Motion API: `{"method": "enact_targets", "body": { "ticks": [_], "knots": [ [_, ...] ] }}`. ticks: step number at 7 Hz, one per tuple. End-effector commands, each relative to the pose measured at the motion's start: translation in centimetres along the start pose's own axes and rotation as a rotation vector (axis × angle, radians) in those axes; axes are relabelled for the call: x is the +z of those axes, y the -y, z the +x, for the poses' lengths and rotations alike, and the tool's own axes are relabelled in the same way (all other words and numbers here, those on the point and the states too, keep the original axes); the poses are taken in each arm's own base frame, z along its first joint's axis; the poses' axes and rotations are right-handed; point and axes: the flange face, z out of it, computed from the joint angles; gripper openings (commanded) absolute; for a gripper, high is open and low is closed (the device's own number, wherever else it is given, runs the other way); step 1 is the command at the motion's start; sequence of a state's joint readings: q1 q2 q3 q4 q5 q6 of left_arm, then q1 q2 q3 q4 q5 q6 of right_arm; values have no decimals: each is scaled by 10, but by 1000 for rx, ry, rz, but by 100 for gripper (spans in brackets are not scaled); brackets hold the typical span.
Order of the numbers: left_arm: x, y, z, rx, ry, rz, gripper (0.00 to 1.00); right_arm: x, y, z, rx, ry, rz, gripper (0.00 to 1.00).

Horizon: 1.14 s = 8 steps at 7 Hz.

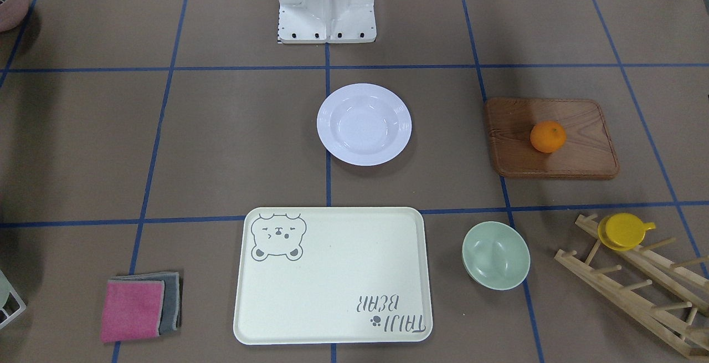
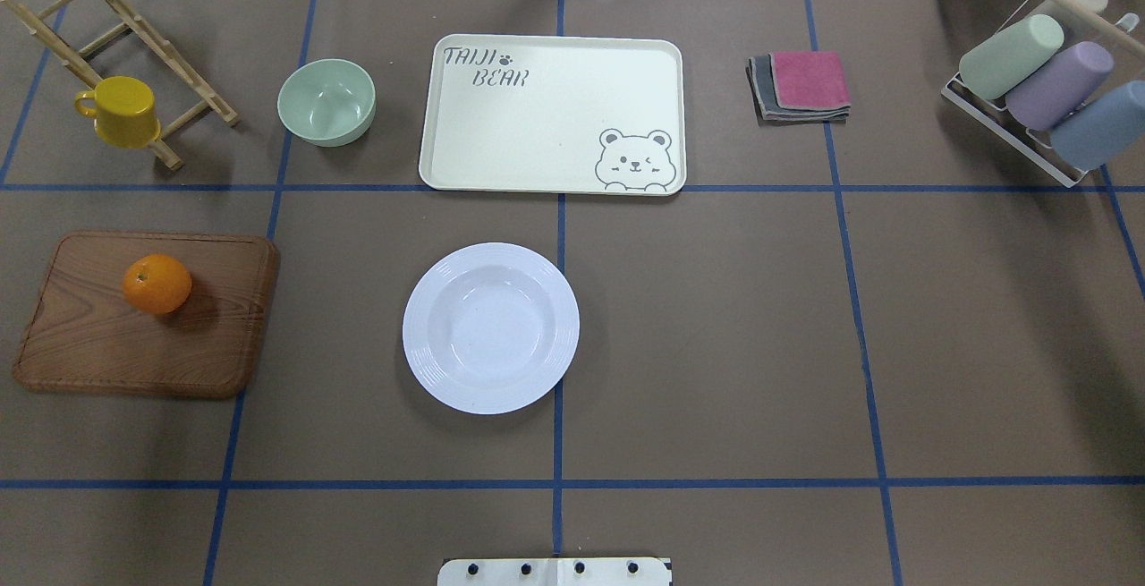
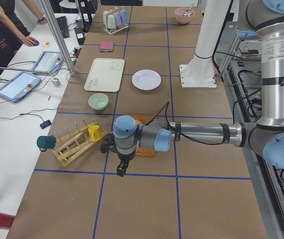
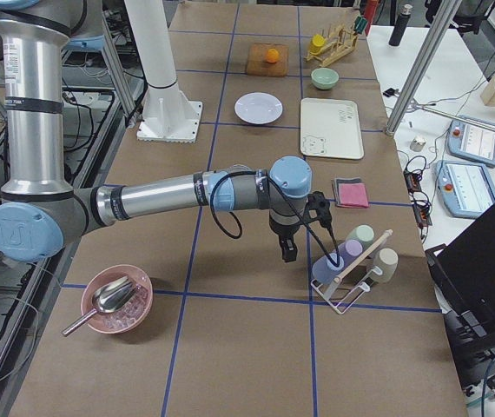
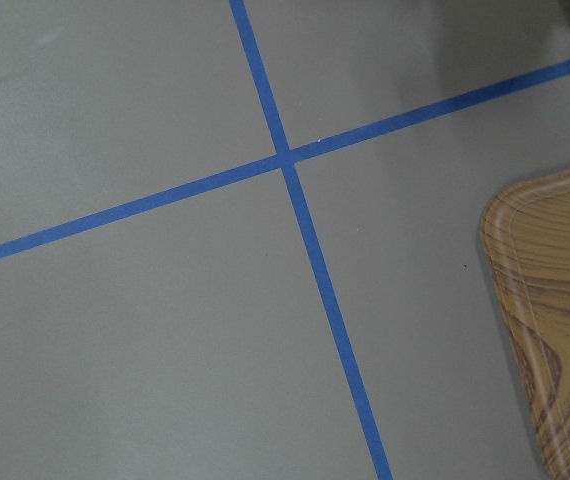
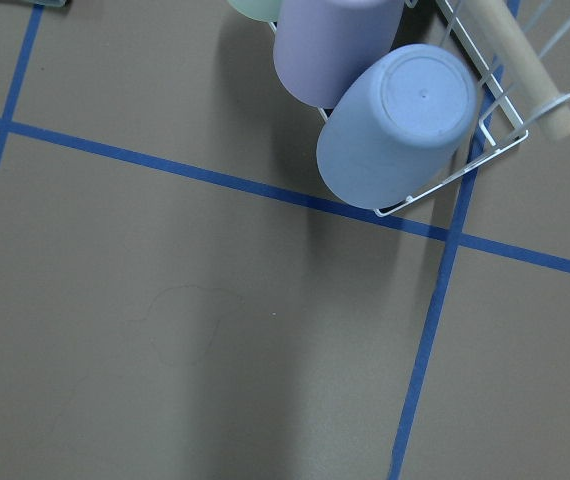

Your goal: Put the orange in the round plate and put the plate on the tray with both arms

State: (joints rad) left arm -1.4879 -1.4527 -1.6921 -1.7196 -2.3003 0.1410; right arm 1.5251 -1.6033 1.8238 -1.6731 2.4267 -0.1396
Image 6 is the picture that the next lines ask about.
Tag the purple plastic cup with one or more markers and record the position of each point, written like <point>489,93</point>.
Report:
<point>322,47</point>

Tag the wooden rack handle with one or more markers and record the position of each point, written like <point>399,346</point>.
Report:
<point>529,74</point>

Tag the white wire cup rack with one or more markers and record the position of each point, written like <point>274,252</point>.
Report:
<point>500,121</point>

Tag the green plastic cup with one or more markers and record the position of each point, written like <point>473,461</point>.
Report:
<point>260,10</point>

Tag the blue plastic cup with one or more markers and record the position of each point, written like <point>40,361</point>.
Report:
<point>396,126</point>

